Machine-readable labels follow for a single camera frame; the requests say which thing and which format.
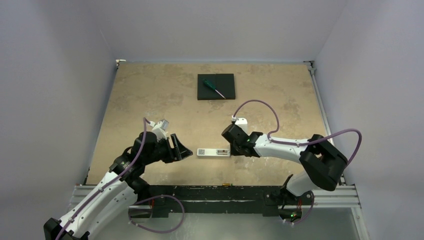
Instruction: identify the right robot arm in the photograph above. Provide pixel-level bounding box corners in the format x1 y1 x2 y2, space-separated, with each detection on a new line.
221 123 348 204

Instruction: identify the aluminium frame rail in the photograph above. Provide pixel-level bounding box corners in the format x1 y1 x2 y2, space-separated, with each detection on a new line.
303 60 332 136

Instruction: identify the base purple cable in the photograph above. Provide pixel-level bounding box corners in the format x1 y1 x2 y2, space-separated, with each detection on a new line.
127 194 185 233
281 192 316 226

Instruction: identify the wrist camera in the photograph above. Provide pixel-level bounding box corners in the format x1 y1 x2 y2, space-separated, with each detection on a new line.
149 119 169 141
231 116 249 134

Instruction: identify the black foam pad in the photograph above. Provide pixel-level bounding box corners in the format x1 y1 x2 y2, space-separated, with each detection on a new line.
197 73 236 101

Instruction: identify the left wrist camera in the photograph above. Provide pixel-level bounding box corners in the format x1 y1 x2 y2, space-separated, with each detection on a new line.
149 119 169 141

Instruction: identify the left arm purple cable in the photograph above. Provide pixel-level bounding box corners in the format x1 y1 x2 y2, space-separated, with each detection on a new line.
54 117 157 240

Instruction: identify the white remote control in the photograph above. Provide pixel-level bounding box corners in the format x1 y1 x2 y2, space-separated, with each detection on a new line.
196 148 231 158

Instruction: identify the green handled screwdriver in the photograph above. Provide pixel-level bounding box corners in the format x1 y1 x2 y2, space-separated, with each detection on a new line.
202 79 226 99

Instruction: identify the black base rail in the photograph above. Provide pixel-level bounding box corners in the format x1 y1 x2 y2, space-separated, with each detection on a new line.
147 185 298 218

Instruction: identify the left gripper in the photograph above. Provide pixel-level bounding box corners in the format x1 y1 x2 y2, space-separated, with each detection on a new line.
143 133 192 165

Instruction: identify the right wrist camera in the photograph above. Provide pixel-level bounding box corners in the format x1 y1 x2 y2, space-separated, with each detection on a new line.
231 116 249 134

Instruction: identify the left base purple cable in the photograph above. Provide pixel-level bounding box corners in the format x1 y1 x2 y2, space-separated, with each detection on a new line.
127 194 185 233

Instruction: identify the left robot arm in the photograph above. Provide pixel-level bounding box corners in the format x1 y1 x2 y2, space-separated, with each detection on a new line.
43 131 193 240

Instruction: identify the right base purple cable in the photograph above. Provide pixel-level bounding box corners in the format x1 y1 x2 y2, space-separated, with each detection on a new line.
281 192 316 226

